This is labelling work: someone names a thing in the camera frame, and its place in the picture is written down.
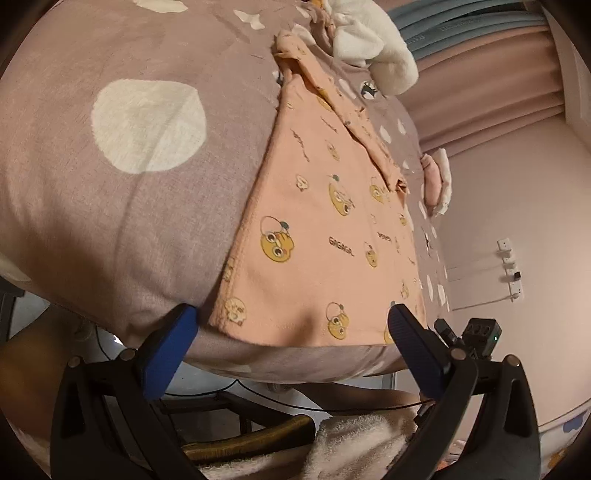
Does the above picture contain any pink folded cloth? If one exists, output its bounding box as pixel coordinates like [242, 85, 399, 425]
[420, 154, 445, 205]

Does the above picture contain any white power strip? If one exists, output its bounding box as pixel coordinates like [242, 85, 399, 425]
[496, 237, 525, 302]

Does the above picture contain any blue curtain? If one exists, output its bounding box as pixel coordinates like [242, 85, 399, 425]
[387, 0, 551, 62]

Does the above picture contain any mauve polka dot bed cover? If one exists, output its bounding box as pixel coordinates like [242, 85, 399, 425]
[0, 0, 452, 385]

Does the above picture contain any white fluffy towel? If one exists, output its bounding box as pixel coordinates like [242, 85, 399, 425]
[198, 412, 428, 480]

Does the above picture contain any white cable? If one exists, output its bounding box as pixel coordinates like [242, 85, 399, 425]
[444, 264, 514, 311]

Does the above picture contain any white fluffy garment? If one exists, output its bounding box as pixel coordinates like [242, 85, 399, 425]
[292, 0, 419, 96]

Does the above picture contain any peach cartoon print shirt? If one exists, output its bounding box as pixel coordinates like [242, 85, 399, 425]
[206, 31, 426, 348]

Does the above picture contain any white folded cloth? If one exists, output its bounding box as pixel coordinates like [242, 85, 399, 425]
[431, 148, 456, 218]

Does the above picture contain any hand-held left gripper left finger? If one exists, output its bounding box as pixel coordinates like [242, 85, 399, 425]
[50, 304, 204, 480]

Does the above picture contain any dark gold fabric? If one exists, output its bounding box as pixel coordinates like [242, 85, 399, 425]
[181, 414, 316, 463]

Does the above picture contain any pink curtain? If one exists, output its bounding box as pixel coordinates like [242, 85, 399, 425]
[401, 22, 568, 158]

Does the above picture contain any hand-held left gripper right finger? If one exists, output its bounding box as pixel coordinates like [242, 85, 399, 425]
[385, 302, 542, 480]

